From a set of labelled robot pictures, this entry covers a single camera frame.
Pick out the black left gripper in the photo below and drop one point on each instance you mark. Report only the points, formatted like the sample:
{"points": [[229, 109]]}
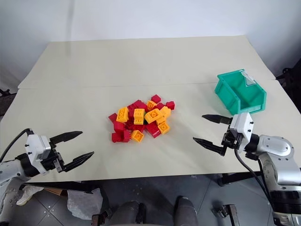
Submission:
{"points": [[53, 161]]}

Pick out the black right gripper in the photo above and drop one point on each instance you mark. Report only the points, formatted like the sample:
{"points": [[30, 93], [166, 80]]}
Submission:
{"points": [[232, 141]]}

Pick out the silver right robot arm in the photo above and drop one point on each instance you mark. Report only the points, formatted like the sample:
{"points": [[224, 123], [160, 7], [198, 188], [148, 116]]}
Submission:
{"points": [[279, 150]]}

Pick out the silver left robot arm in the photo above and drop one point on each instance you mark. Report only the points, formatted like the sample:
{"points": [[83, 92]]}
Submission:
{"points": [[10, 170]]}

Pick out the green plastic storage bin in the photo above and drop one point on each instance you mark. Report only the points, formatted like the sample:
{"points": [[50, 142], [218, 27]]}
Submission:
{"points": [[230, 94]]}

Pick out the red toy block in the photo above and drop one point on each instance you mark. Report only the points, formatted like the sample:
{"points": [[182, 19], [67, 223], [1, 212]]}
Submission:
{"points": [[137, 104], [127, 137], [130, 124], [140, 128], [160, 106], [116, 137], [170, 105], [153, 131], [156, 98], [119, 126], [113, 117]]}

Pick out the brown cardboard piece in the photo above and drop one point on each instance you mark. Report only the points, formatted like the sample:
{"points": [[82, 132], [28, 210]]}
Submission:
{"points": [[56, 190]]}

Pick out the crumpled clear plastic bag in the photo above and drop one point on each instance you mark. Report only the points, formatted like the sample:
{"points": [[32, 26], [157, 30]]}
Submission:
{"points": [[83, 203]]}

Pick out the clear plastic label holder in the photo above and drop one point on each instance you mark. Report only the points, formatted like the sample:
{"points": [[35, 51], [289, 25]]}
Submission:
{"points": [[248, 80]]}

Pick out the black metal clamp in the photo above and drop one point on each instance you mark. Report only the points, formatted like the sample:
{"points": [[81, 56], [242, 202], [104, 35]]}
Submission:
{"points": [[225, 213]]}

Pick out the dark stand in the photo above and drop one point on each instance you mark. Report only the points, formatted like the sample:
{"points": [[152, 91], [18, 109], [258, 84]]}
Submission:
{"points": [[5, 99]]}

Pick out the dark rounded shape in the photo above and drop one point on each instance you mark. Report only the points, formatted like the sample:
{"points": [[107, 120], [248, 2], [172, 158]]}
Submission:
{"points": [[128, 213], [185, 210]]}

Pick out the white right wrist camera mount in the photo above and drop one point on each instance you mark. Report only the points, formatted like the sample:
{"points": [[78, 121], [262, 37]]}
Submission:
{"points": [[242, 126]]}

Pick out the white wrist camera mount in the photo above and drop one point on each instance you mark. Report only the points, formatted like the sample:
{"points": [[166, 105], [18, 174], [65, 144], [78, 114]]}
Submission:
{"points": [[242, 126], [37, 147]]}

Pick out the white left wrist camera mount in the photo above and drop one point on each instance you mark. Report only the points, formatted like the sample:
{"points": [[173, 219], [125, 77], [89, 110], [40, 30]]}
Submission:
{"points": [[37, 147]]}

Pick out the black table frame bar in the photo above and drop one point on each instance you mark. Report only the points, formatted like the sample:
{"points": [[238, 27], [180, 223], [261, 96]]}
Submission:
{"points": [[237, 179]]}

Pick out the black equipment frame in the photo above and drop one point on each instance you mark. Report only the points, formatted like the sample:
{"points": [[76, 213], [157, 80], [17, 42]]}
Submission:
{"points": [[290, 80]]}

